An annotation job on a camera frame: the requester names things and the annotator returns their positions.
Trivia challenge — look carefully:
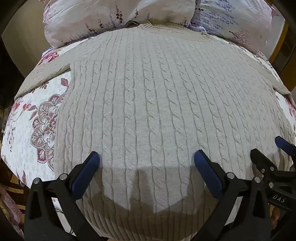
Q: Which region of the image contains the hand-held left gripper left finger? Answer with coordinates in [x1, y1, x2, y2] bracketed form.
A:
[24, 151, 102, 241]

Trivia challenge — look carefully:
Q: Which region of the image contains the wooden bed frame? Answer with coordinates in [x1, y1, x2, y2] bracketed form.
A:
[268, 13, 296, 92]

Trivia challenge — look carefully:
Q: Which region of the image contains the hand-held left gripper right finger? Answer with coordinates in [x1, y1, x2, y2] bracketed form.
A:
[194, 149, 272, 241]

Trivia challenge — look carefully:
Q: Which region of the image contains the black cable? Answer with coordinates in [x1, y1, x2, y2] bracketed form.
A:
[55, 207, 74, 235]

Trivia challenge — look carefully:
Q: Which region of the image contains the white floral pillow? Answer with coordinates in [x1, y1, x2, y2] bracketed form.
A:
[43, 0, 197, 49]

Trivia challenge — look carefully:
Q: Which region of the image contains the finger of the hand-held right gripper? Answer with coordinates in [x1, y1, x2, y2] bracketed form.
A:
[275, 136, 296, 161]
[251, 148, 278, 179]

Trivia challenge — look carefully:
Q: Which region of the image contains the blue floral pillow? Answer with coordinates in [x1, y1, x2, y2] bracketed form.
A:
[190, 0, 273, 54]

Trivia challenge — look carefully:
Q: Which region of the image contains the beige cable knit sweater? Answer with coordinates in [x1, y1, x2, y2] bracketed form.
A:
[14, 19, 295, 240]

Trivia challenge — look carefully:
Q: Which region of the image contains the white floral bed sheet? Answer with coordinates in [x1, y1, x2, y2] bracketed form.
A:
[1, 44, 296, 237]

